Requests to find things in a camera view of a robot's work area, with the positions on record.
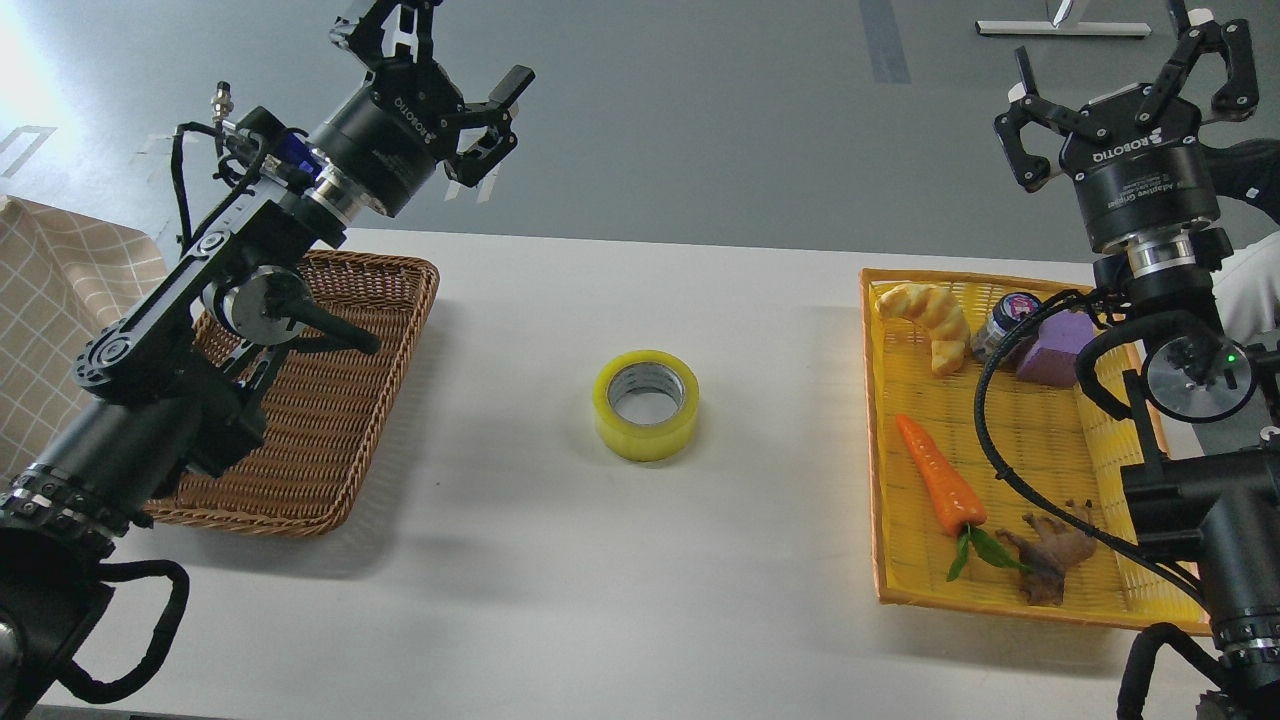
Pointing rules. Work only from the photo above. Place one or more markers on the brown wicker basket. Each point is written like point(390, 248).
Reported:
point(325, 412)

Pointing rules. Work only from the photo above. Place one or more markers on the brown toy animal figure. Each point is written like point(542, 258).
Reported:
point(1055, 548)

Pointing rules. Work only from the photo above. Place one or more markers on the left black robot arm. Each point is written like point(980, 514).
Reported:
point(177, 384)

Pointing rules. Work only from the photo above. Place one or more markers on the purple block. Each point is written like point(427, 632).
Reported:
point(1051, 358)

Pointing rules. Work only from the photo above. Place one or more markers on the black shoe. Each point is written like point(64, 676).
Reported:
point(1248, 172)

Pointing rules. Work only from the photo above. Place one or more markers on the toy croissant bread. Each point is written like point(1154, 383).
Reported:
point(936, 310)

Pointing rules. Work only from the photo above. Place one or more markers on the beige checkered cloth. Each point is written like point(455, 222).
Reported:
point(64, 276)

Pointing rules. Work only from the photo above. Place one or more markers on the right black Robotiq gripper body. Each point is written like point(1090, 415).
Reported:
point(1137, 172)

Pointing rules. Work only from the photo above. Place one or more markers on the orange toy carrot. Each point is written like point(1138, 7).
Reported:
point(956, 506)

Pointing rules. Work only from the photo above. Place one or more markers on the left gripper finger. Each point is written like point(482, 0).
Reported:
point(494, 117)
point(392, 41)

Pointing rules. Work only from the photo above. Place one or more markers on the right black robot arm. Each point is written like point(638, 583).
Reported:
point(1202, 498)

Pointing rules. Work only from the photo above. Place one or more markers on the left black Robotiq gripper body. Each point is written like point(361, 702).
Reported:
point(387, 136)

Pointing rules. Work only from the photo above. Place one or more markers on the yellow plastic tray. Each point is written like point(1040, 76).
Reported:
point(1055, 438)

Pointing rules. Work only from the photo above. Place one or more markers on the small dark jar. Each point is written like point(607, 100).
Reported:
point(1008, 312)

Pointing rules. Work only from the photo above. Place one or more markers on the white metal stand base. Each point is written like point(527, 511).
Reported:
point(1060, 23)

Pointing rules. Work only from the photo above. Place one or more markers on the yellow tape roll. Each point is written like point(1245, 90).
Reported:
point(645, 405)

